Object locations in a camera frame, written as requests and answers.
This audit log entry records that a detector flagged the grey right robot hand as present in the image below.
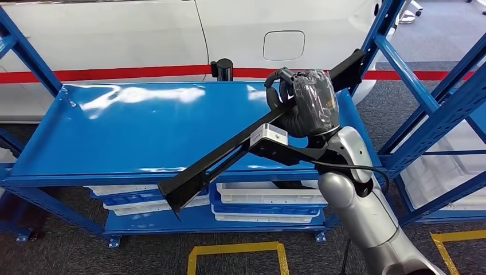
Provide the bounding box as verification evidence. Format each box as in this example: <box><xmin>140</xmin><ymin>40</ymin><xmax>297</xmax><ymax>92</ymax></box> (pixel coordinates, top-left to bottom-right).
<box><xmin>264</xmin><ymin>67</ymin><xmax>340</xmax><ymax>139</ymax></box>

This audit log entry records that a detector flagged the black plastic panel part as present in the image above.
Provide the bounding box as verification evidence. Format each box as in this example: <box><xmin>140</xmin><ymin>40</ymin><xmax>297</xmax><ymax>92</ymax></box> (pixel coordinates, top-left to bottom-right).
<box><xmin>157</xmin><ymin>48</ymin><xmax>366</xmax><ymax>221</ymax></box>

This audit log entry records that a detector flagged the red barrier belt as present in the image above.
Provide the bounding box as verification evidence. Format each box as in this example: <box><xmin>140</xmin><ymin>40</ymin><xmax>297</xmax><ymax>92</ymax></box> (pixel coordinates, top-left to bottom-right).
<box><xmin>232</xmin><ymin>67</ymin><xmax>476</xmax><ymax>82</ymax></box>
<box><xmin>0</xmin><ymin>64</ymin><xmax>213</xmax><ymax>85</ymax></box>

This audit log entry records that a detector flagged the blue plastic crate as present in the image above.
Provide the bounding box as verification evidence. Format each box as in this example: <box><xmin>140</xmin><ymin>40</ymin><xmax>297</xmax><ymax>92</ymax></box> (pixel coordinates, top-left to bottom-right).
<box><xmin>90</xmin><ymin>187</ymin><xmax>210</xmax><ymax>208</ymax></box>
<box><xmin>209</xmin><ymin>184</ymin><xmax>327</xmax><ymax>218</ymax></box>

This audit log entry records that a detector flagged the chrome chair base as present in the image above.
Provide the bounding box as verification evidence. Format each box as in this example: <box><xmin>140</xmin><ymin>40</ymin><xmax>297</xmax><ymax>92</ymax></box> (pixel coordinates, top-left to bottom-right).
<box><xmin>398</xmin><ymin>0</ymin><xmax>424</xmax><ymax>25</ymax></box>

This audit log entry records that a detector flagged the yellow floor tape square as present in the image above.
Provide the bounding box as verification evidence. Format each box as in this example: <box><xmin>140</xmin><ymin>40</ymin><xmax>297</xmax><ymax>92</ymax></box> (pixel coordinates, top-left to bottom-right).
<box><xmin>187</xmin><ymin>241</ymin><xmax>290</xmax><ymax>275</ymax></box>

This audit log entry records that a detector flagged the white car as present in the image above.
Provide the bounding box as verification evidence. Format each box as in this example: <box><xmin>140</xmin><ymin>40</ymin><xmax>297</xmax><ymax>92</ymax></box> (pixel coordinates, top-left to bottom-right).
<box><xmin>0</xmin><ymin>0</ymin><xmax>382</xmax><ymax>122</ymax></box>

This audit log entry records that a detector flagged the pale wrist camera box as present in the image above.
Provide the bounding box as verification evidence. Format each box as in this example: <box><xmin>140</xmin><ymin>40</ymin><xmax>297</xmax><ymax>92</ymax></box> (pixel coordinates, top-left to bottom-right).
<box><xmin>250</xmin><ymin>123</ymin><xmax>288</xmax><ymax>147</ymax></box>

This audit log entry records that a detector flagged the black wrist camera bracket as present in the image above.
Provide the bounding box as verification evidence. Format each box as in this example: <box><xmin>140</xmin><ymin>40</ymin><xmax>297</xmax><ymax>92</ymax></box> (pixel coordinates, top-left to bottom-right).
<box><xmin>248</xmin><ymin>136</ymin><xmax>337</xmax><ymax>168</ymax></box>

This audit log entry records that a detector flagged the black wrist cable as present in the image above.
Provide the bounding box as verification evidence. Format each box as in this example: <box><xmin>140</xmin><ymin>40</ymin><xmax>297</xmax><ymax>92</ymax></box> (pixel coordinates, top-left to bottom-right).
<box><xmin>310</xmin><ymin>160</ymin><xmax>391</xmax><ymax>195</ymax></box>

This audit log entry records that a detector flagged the black stanchion post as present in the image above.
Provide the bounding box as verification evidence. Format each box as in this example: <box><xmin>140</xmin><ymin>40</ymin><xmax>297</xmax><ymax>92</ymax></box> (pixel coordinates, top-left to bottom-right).
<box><xmin>210</xmin><ymin>58</ymin><xmax>234</xmax><ymax>83</ymax></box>

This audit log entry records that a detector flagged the black hanging cable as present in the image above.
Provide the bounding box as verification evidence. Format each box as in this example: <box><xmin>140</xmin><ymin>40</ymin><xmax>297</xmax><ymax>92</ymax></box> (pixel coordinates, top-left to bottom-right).
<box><xmin>339</xmin><ymin>238</ymin><xmax>352</xmax><ymax>275</ymax></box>

